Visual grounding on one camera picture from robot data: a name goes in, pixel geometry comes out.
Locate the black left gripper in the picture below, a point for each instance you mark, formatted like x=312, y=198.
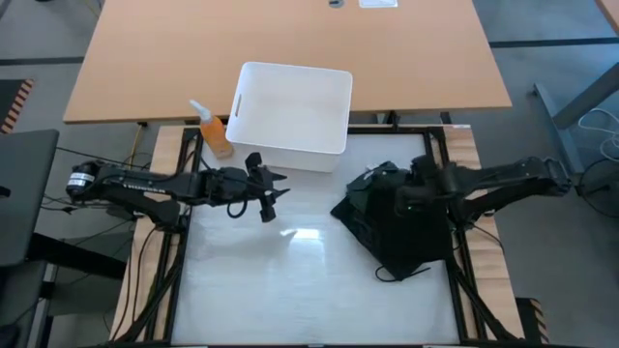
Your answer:
x=232, y=186

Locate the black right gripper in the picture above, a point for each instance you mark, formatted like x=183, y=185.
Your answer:
x=425, y=188

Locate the dark navy garment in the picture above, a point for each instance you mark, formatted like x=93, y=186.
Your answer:
x=348, y=212

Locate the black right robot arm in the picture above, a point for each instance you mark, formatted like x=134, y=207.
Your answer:
x=512, y=179

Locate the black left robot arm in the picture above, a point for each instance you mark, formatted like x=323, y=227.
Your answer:
x=145, y=186

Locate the white perforated laundry basket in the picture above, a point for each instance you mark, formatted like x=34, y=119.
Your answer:
x=290, y=111

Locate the orange spray bottle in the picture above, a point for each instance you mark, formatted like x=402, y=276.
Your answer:
x=215, y=137

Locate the grey metal desk leg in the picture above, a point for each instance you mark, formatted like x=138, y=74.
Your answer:
x=556, y=125

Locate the light wooden desk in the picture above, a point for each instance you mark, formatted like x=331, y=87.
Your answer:
x=611, y=12
x=169, y=58

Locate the hazard-striped black block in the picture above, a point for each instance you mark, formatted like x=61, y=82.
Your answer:
x=537, y=319

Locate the white flat socket plate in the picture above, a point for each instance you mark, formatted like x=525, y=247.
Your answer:
x=377, y=3

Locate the black metal floor beam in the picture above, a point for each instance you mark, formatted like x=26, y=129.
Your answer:
x=77, y=256

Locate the black mat hazard-striped edge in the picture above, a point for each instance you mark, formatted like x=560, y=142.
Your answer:
x=12, y=104

